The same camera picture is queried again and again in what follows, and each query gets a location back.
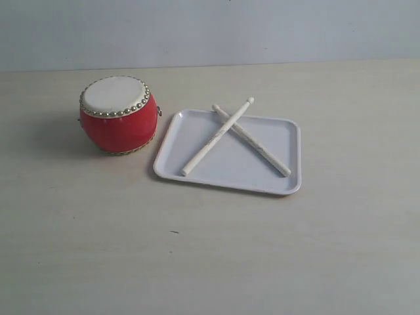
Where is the white drumstick one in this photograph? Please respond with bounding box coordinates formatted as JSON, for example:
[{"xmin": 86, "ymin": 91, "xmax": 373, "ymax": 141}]
[
  {"xmin": 212, "ymin": 104, "xmax": 291, "ymax": 177},
  {"xmin": 181, "ymin": 97, "xmax": 255, "ymax": 176}
]

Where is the red small drum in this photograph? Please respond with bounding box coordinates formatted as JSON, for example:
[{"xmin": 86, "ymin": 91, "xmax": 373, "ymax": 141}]
[{"xmin": 79, "ymin": 75, "xmax": 162, "ymax": 155}]

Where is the white rectangular plastic tray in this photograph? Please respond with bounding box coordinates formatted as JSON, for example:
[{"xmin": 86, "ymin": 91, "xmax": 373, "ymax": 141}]
[{"xmin": 153, "ymin": 109, "xmax": 302, "ymax": 196}]

